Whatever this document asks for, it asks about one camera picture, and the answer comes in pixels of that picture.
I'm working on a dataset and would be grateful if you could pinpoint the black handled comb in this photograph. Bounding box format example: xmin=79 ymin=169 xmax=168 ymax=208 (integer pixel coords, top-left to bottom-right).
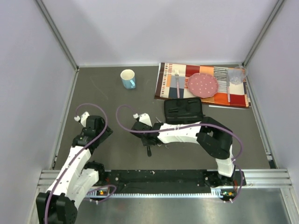
xmin=146 ymin=146 xmax=152 ymax=157

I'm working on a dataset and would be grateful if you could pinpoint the black zip tool case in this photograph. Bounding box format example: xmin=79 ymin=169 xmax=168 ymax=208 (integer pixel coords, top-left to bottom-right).
xmin=164 ymin=97 xmax=205 ymax=125

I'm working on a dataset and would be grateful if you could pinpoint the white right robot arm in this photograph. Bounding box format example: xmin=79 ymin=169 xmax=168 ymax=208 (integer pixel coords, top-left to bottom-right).
xmin=131 ymin=113 xmax=235 ymax=185

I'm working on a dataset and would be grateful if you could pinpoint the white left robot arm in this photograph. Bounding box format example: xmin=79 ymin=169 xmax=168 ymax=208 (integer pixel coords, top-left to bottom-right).
xmin=36 ymin=112 xmax=113 ymax=224

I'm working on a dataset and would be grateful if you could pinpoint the blue ceramic mug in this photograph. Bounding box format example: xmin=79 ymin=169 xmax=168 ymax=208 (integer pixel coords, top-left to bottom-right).
xmin=120 ymin=69 xmax=136 ymax=90

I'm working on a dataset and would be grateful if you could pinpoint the colourful patterned placemat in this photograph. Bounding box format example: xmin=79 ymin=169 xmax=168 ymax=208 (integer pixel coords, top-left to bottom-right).
xmin=155 ymin=63 xmax=250 ymax=108

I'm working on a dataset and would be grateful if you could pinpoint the pink polka dot plate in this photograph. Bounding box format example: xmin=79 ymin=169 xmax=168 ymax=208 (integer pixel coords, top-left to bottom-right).
xmin=187 ymin=73 xmax=219 ymax=98

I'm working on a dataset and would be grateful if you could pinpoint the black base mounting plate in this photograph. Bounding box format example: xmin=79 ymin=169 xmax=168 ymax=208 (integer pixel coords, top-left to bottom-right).
xmin=96 ymin=169 xmax=246 ymax=193

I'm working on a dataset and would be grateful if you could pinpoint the clear plastic cup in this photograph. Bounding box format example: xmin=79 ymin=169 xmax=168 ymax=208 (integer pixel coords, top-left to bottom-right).
xmin=228 ymin=65 xmax=248 ymax=84

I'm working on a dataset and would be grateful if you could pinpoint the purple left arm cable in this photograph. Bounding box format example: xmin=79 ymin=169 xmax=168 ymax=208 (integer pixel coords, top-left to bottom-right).
xmin=44 ymin=103 xmax=117 ymax=224

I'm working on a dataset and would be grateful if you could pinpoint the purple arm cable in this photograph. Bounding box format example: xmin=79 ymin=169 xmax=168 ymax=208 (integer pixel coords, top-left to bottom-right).
xmin=44 ymin=103 xmax=117 ymax=224
xmin=115 ymin=104 xmax=245 ymax=204

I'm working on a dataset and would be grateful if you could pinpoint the pink handled fork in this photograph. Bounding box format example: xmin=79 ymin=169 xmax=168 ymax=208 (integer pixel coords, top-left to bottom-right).
xmin=174 ymin=70 xmax=180 ymax=98

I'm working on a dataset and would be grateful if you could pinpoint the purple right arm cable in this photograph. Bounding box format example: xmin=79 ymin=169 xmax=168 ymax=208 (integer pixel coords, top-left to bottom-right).
xmin=115 ymin=104 xmax=245 ymax=204

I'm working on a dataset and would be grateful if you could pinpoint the grey slotted cable duct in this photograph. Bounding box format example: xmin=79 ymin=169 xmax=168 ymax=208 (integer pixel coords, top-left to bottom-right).
xmin=86 ymin=188 xmax=234 ymax=199

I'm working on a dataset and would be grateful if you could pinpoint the pink handled knife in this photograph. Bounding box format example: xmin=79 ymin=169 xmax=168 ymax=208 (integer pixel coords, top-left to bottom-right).
xmin=226 ymin=74 xmax=231 ymax=103

